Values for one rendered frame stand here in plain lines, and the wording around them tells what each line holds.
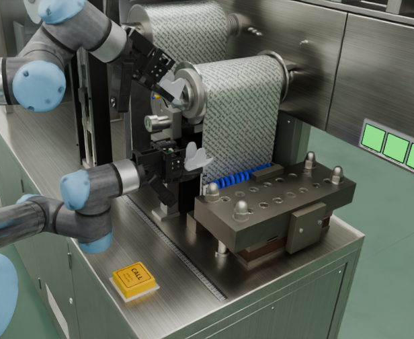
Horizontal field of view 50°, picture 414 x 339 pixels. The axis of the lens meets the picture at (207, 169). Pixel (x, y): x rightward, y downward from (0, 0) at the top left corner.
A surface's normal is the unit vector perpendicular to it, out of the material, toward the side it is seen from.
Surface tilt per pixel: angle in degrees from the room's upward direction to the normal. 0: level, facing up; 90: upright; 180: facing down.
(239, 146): 90
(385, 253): 0
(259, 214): 0
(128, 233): 0
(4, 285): 87
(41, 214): 70
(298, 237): 90
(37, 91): 90
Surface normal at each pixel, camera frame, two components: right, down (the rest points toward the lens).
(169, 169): 0.57, 0.42
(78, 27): 0.44, 0.59
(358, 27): -0.82, 0.24
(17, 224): 0.95, -0.18
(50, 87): 0.26, 0.48
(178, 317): 0.05, -0.87
